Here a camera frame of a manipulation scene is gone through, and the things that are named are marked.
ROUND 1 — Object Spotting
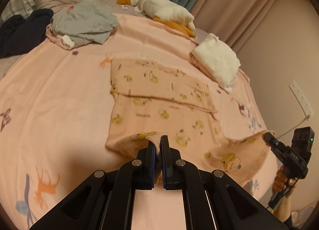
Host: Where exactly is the pink cartoon print garment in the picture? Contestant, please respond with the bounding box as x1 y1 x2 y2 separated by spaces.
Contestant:
106 59 270 185

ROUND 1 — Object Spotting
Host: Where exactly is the person's right forearm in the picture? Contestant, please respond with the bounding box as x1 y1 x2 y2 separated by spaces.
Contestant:
273 190 294 228

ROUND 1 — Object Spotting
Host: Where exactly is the person's right hand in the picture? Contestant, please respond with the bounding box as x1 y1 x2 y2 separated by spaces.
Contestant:
271 165 297 193

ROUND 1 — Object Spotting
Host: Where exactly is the pink folded garment under white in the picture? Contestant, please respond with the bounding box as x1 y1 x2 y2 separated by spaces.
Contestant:
190 53 218 83

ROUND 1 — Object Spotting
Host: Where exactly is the pink animal print bedsheet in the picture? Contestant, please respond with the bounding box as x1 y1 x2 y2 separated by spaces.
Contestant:
1 14 277 229

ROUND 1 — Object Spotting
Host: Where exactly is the pink white garment under grey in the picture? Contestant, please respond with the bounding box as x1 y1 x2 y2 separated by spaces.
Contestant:
45 24 75 50

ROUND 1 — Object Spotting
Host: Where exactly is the white goose plush toy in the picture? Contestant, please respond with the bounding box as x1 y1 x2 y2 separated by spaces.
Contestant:
116 0 196 38

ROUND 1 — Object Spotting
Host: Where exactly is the grey crumpled garment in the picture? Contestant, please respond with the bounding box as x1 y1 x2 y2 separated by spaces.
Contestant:
51 0 119 48

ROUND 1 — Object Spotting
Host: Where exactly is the dark navy garment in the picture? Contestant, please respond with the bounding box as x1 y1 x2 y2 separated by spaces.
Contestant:
1 9 53 58

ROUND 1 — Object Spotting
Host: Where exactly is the plaid grey pillow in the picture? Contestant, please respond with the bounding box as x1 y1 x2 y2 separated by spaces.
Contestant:
1 0 36 24

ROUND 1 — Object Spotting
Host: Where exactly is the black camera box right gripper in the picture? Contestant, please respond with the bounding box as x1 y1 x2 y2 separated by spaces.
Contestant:
291 126 315 162

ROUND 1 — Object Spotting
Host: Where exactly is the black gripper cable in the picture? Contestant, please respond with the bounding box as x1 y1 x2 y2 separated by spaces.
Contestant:
265 177 300 211

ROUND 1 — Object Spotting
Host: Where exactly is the white power cable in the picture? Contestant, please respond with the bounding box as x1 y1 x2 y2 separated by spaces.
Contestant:
276 114 312 140

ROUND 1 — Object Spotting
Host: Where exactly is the white wall power strip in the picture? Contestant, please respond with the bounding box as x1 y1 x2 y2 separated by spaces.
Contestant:
289 80 314 119

